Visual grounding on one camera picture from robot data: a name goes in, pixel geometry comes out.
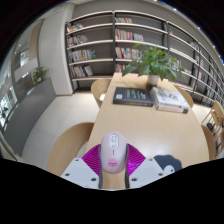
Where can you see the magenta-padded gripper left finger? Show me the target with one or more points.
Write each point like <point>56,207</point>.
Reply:
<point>80,171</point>

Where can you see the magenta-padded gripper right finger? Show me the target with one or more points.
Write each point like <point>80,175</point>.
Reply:
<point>146,171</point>

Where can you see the pale pink computer mouse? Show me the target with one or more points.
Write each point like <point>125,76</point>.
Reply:
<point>113,153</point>

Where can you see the round-backed light wooden chair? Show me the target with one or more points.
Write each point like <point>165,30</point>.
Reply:
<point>68,146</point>
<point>99,88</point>
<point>186,96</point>
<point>208,141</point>

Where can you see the red-lettered white book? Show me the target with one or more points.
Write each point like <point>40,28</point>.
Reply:
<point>171,109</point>

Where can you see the black hardcover book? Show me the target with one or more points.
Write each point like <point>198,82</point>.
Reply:
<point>132,96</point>

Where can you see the white-covered large book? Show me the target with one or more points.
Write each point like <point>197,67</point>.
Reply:
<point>170,97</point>

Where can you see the slatted light wooden chairs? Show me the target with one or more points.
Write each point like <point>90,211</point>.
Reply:
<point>216,115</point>

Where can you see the small green leafy plant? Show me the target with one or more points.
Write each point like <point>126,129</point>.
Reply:
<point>3,112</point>
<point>40,74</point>

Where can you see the green potted plant white pot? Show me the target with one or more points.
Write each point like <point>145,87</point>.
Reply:
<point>155,61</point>

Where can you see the grey bookshelf unit with books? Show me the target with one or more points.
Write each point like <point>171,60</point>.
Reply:
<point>93,36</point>

